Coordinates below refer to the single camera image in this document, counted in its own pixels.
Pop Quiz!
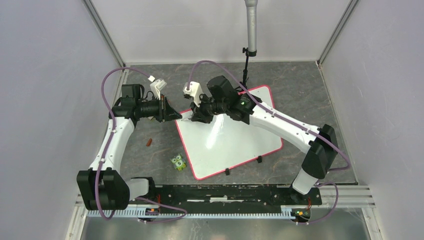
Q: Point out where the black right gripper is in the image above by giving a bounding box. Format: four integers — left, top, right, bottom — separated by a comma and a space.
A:
189, 92, 228, 124

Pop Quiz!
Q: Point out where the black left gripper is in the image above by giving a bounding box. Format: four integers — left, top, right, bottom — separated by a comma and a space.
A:
136, 94, 182, 123

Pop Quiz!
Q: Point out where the brown marker cap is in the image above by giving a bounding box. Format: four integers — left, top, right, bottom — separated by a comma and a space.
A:
146, 138, 153, 147

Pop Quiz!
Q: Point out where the white board with pink frame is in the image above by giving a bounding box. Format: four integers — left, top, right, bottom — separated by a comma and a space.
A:
174, 84, 284, 182

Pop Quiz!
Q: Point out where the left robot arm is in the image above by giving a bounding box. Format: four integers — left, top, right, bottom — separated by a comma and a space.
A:
76, 84, 182, 211

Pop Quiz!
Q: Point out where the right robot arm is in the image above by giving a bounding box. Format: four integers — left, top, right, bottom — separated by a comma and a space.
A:
183, 75, 339, 204

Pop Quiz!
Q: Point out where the black tripod stand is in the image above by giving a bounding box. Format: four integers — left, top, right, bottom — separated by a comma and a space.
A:
240, 47, 250, 88

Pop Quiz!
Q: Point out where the green owl number toy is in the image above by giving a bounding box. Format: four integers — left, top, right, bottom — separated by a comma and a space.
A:
170, 154, 187, 171

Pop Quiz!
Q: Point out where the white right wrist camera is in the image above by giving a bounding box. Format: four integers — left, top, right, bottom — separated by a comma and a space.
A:
183, 81, 203, 107

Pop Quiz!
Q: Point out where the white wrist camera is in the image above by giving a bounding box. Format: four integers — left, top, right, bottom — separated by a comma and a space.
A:
147, 75, 167, 99
183, 81, 203, 107

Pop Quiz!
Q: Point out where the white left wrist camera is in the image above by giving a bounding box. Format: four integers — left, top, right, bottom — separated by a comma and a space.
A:
147, 75, 167, 99

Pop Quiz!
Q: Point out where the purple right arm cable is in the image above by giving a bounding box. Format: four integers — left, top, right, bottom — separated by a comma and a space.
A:
186, 60, 351, 226

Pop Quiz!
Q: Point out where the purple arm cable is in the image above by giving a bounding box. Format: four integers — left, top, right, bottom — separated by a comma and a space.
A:
186, 60, 351, 226
94, 66, 188, 224

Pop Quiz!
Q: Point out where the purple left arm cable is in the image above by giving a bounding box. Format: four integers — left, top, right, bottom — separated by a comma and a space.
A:
94, 66, 188, 224

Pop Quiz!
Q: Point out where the white slotted cable duct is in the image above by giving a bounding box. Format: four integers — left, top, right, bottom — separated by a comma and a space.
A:
86, 205, 312, 220

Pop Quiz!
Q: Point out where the grey camera pole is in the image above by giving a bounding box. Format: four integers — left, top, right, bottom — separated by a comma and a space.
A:
244, 0, 258, 57

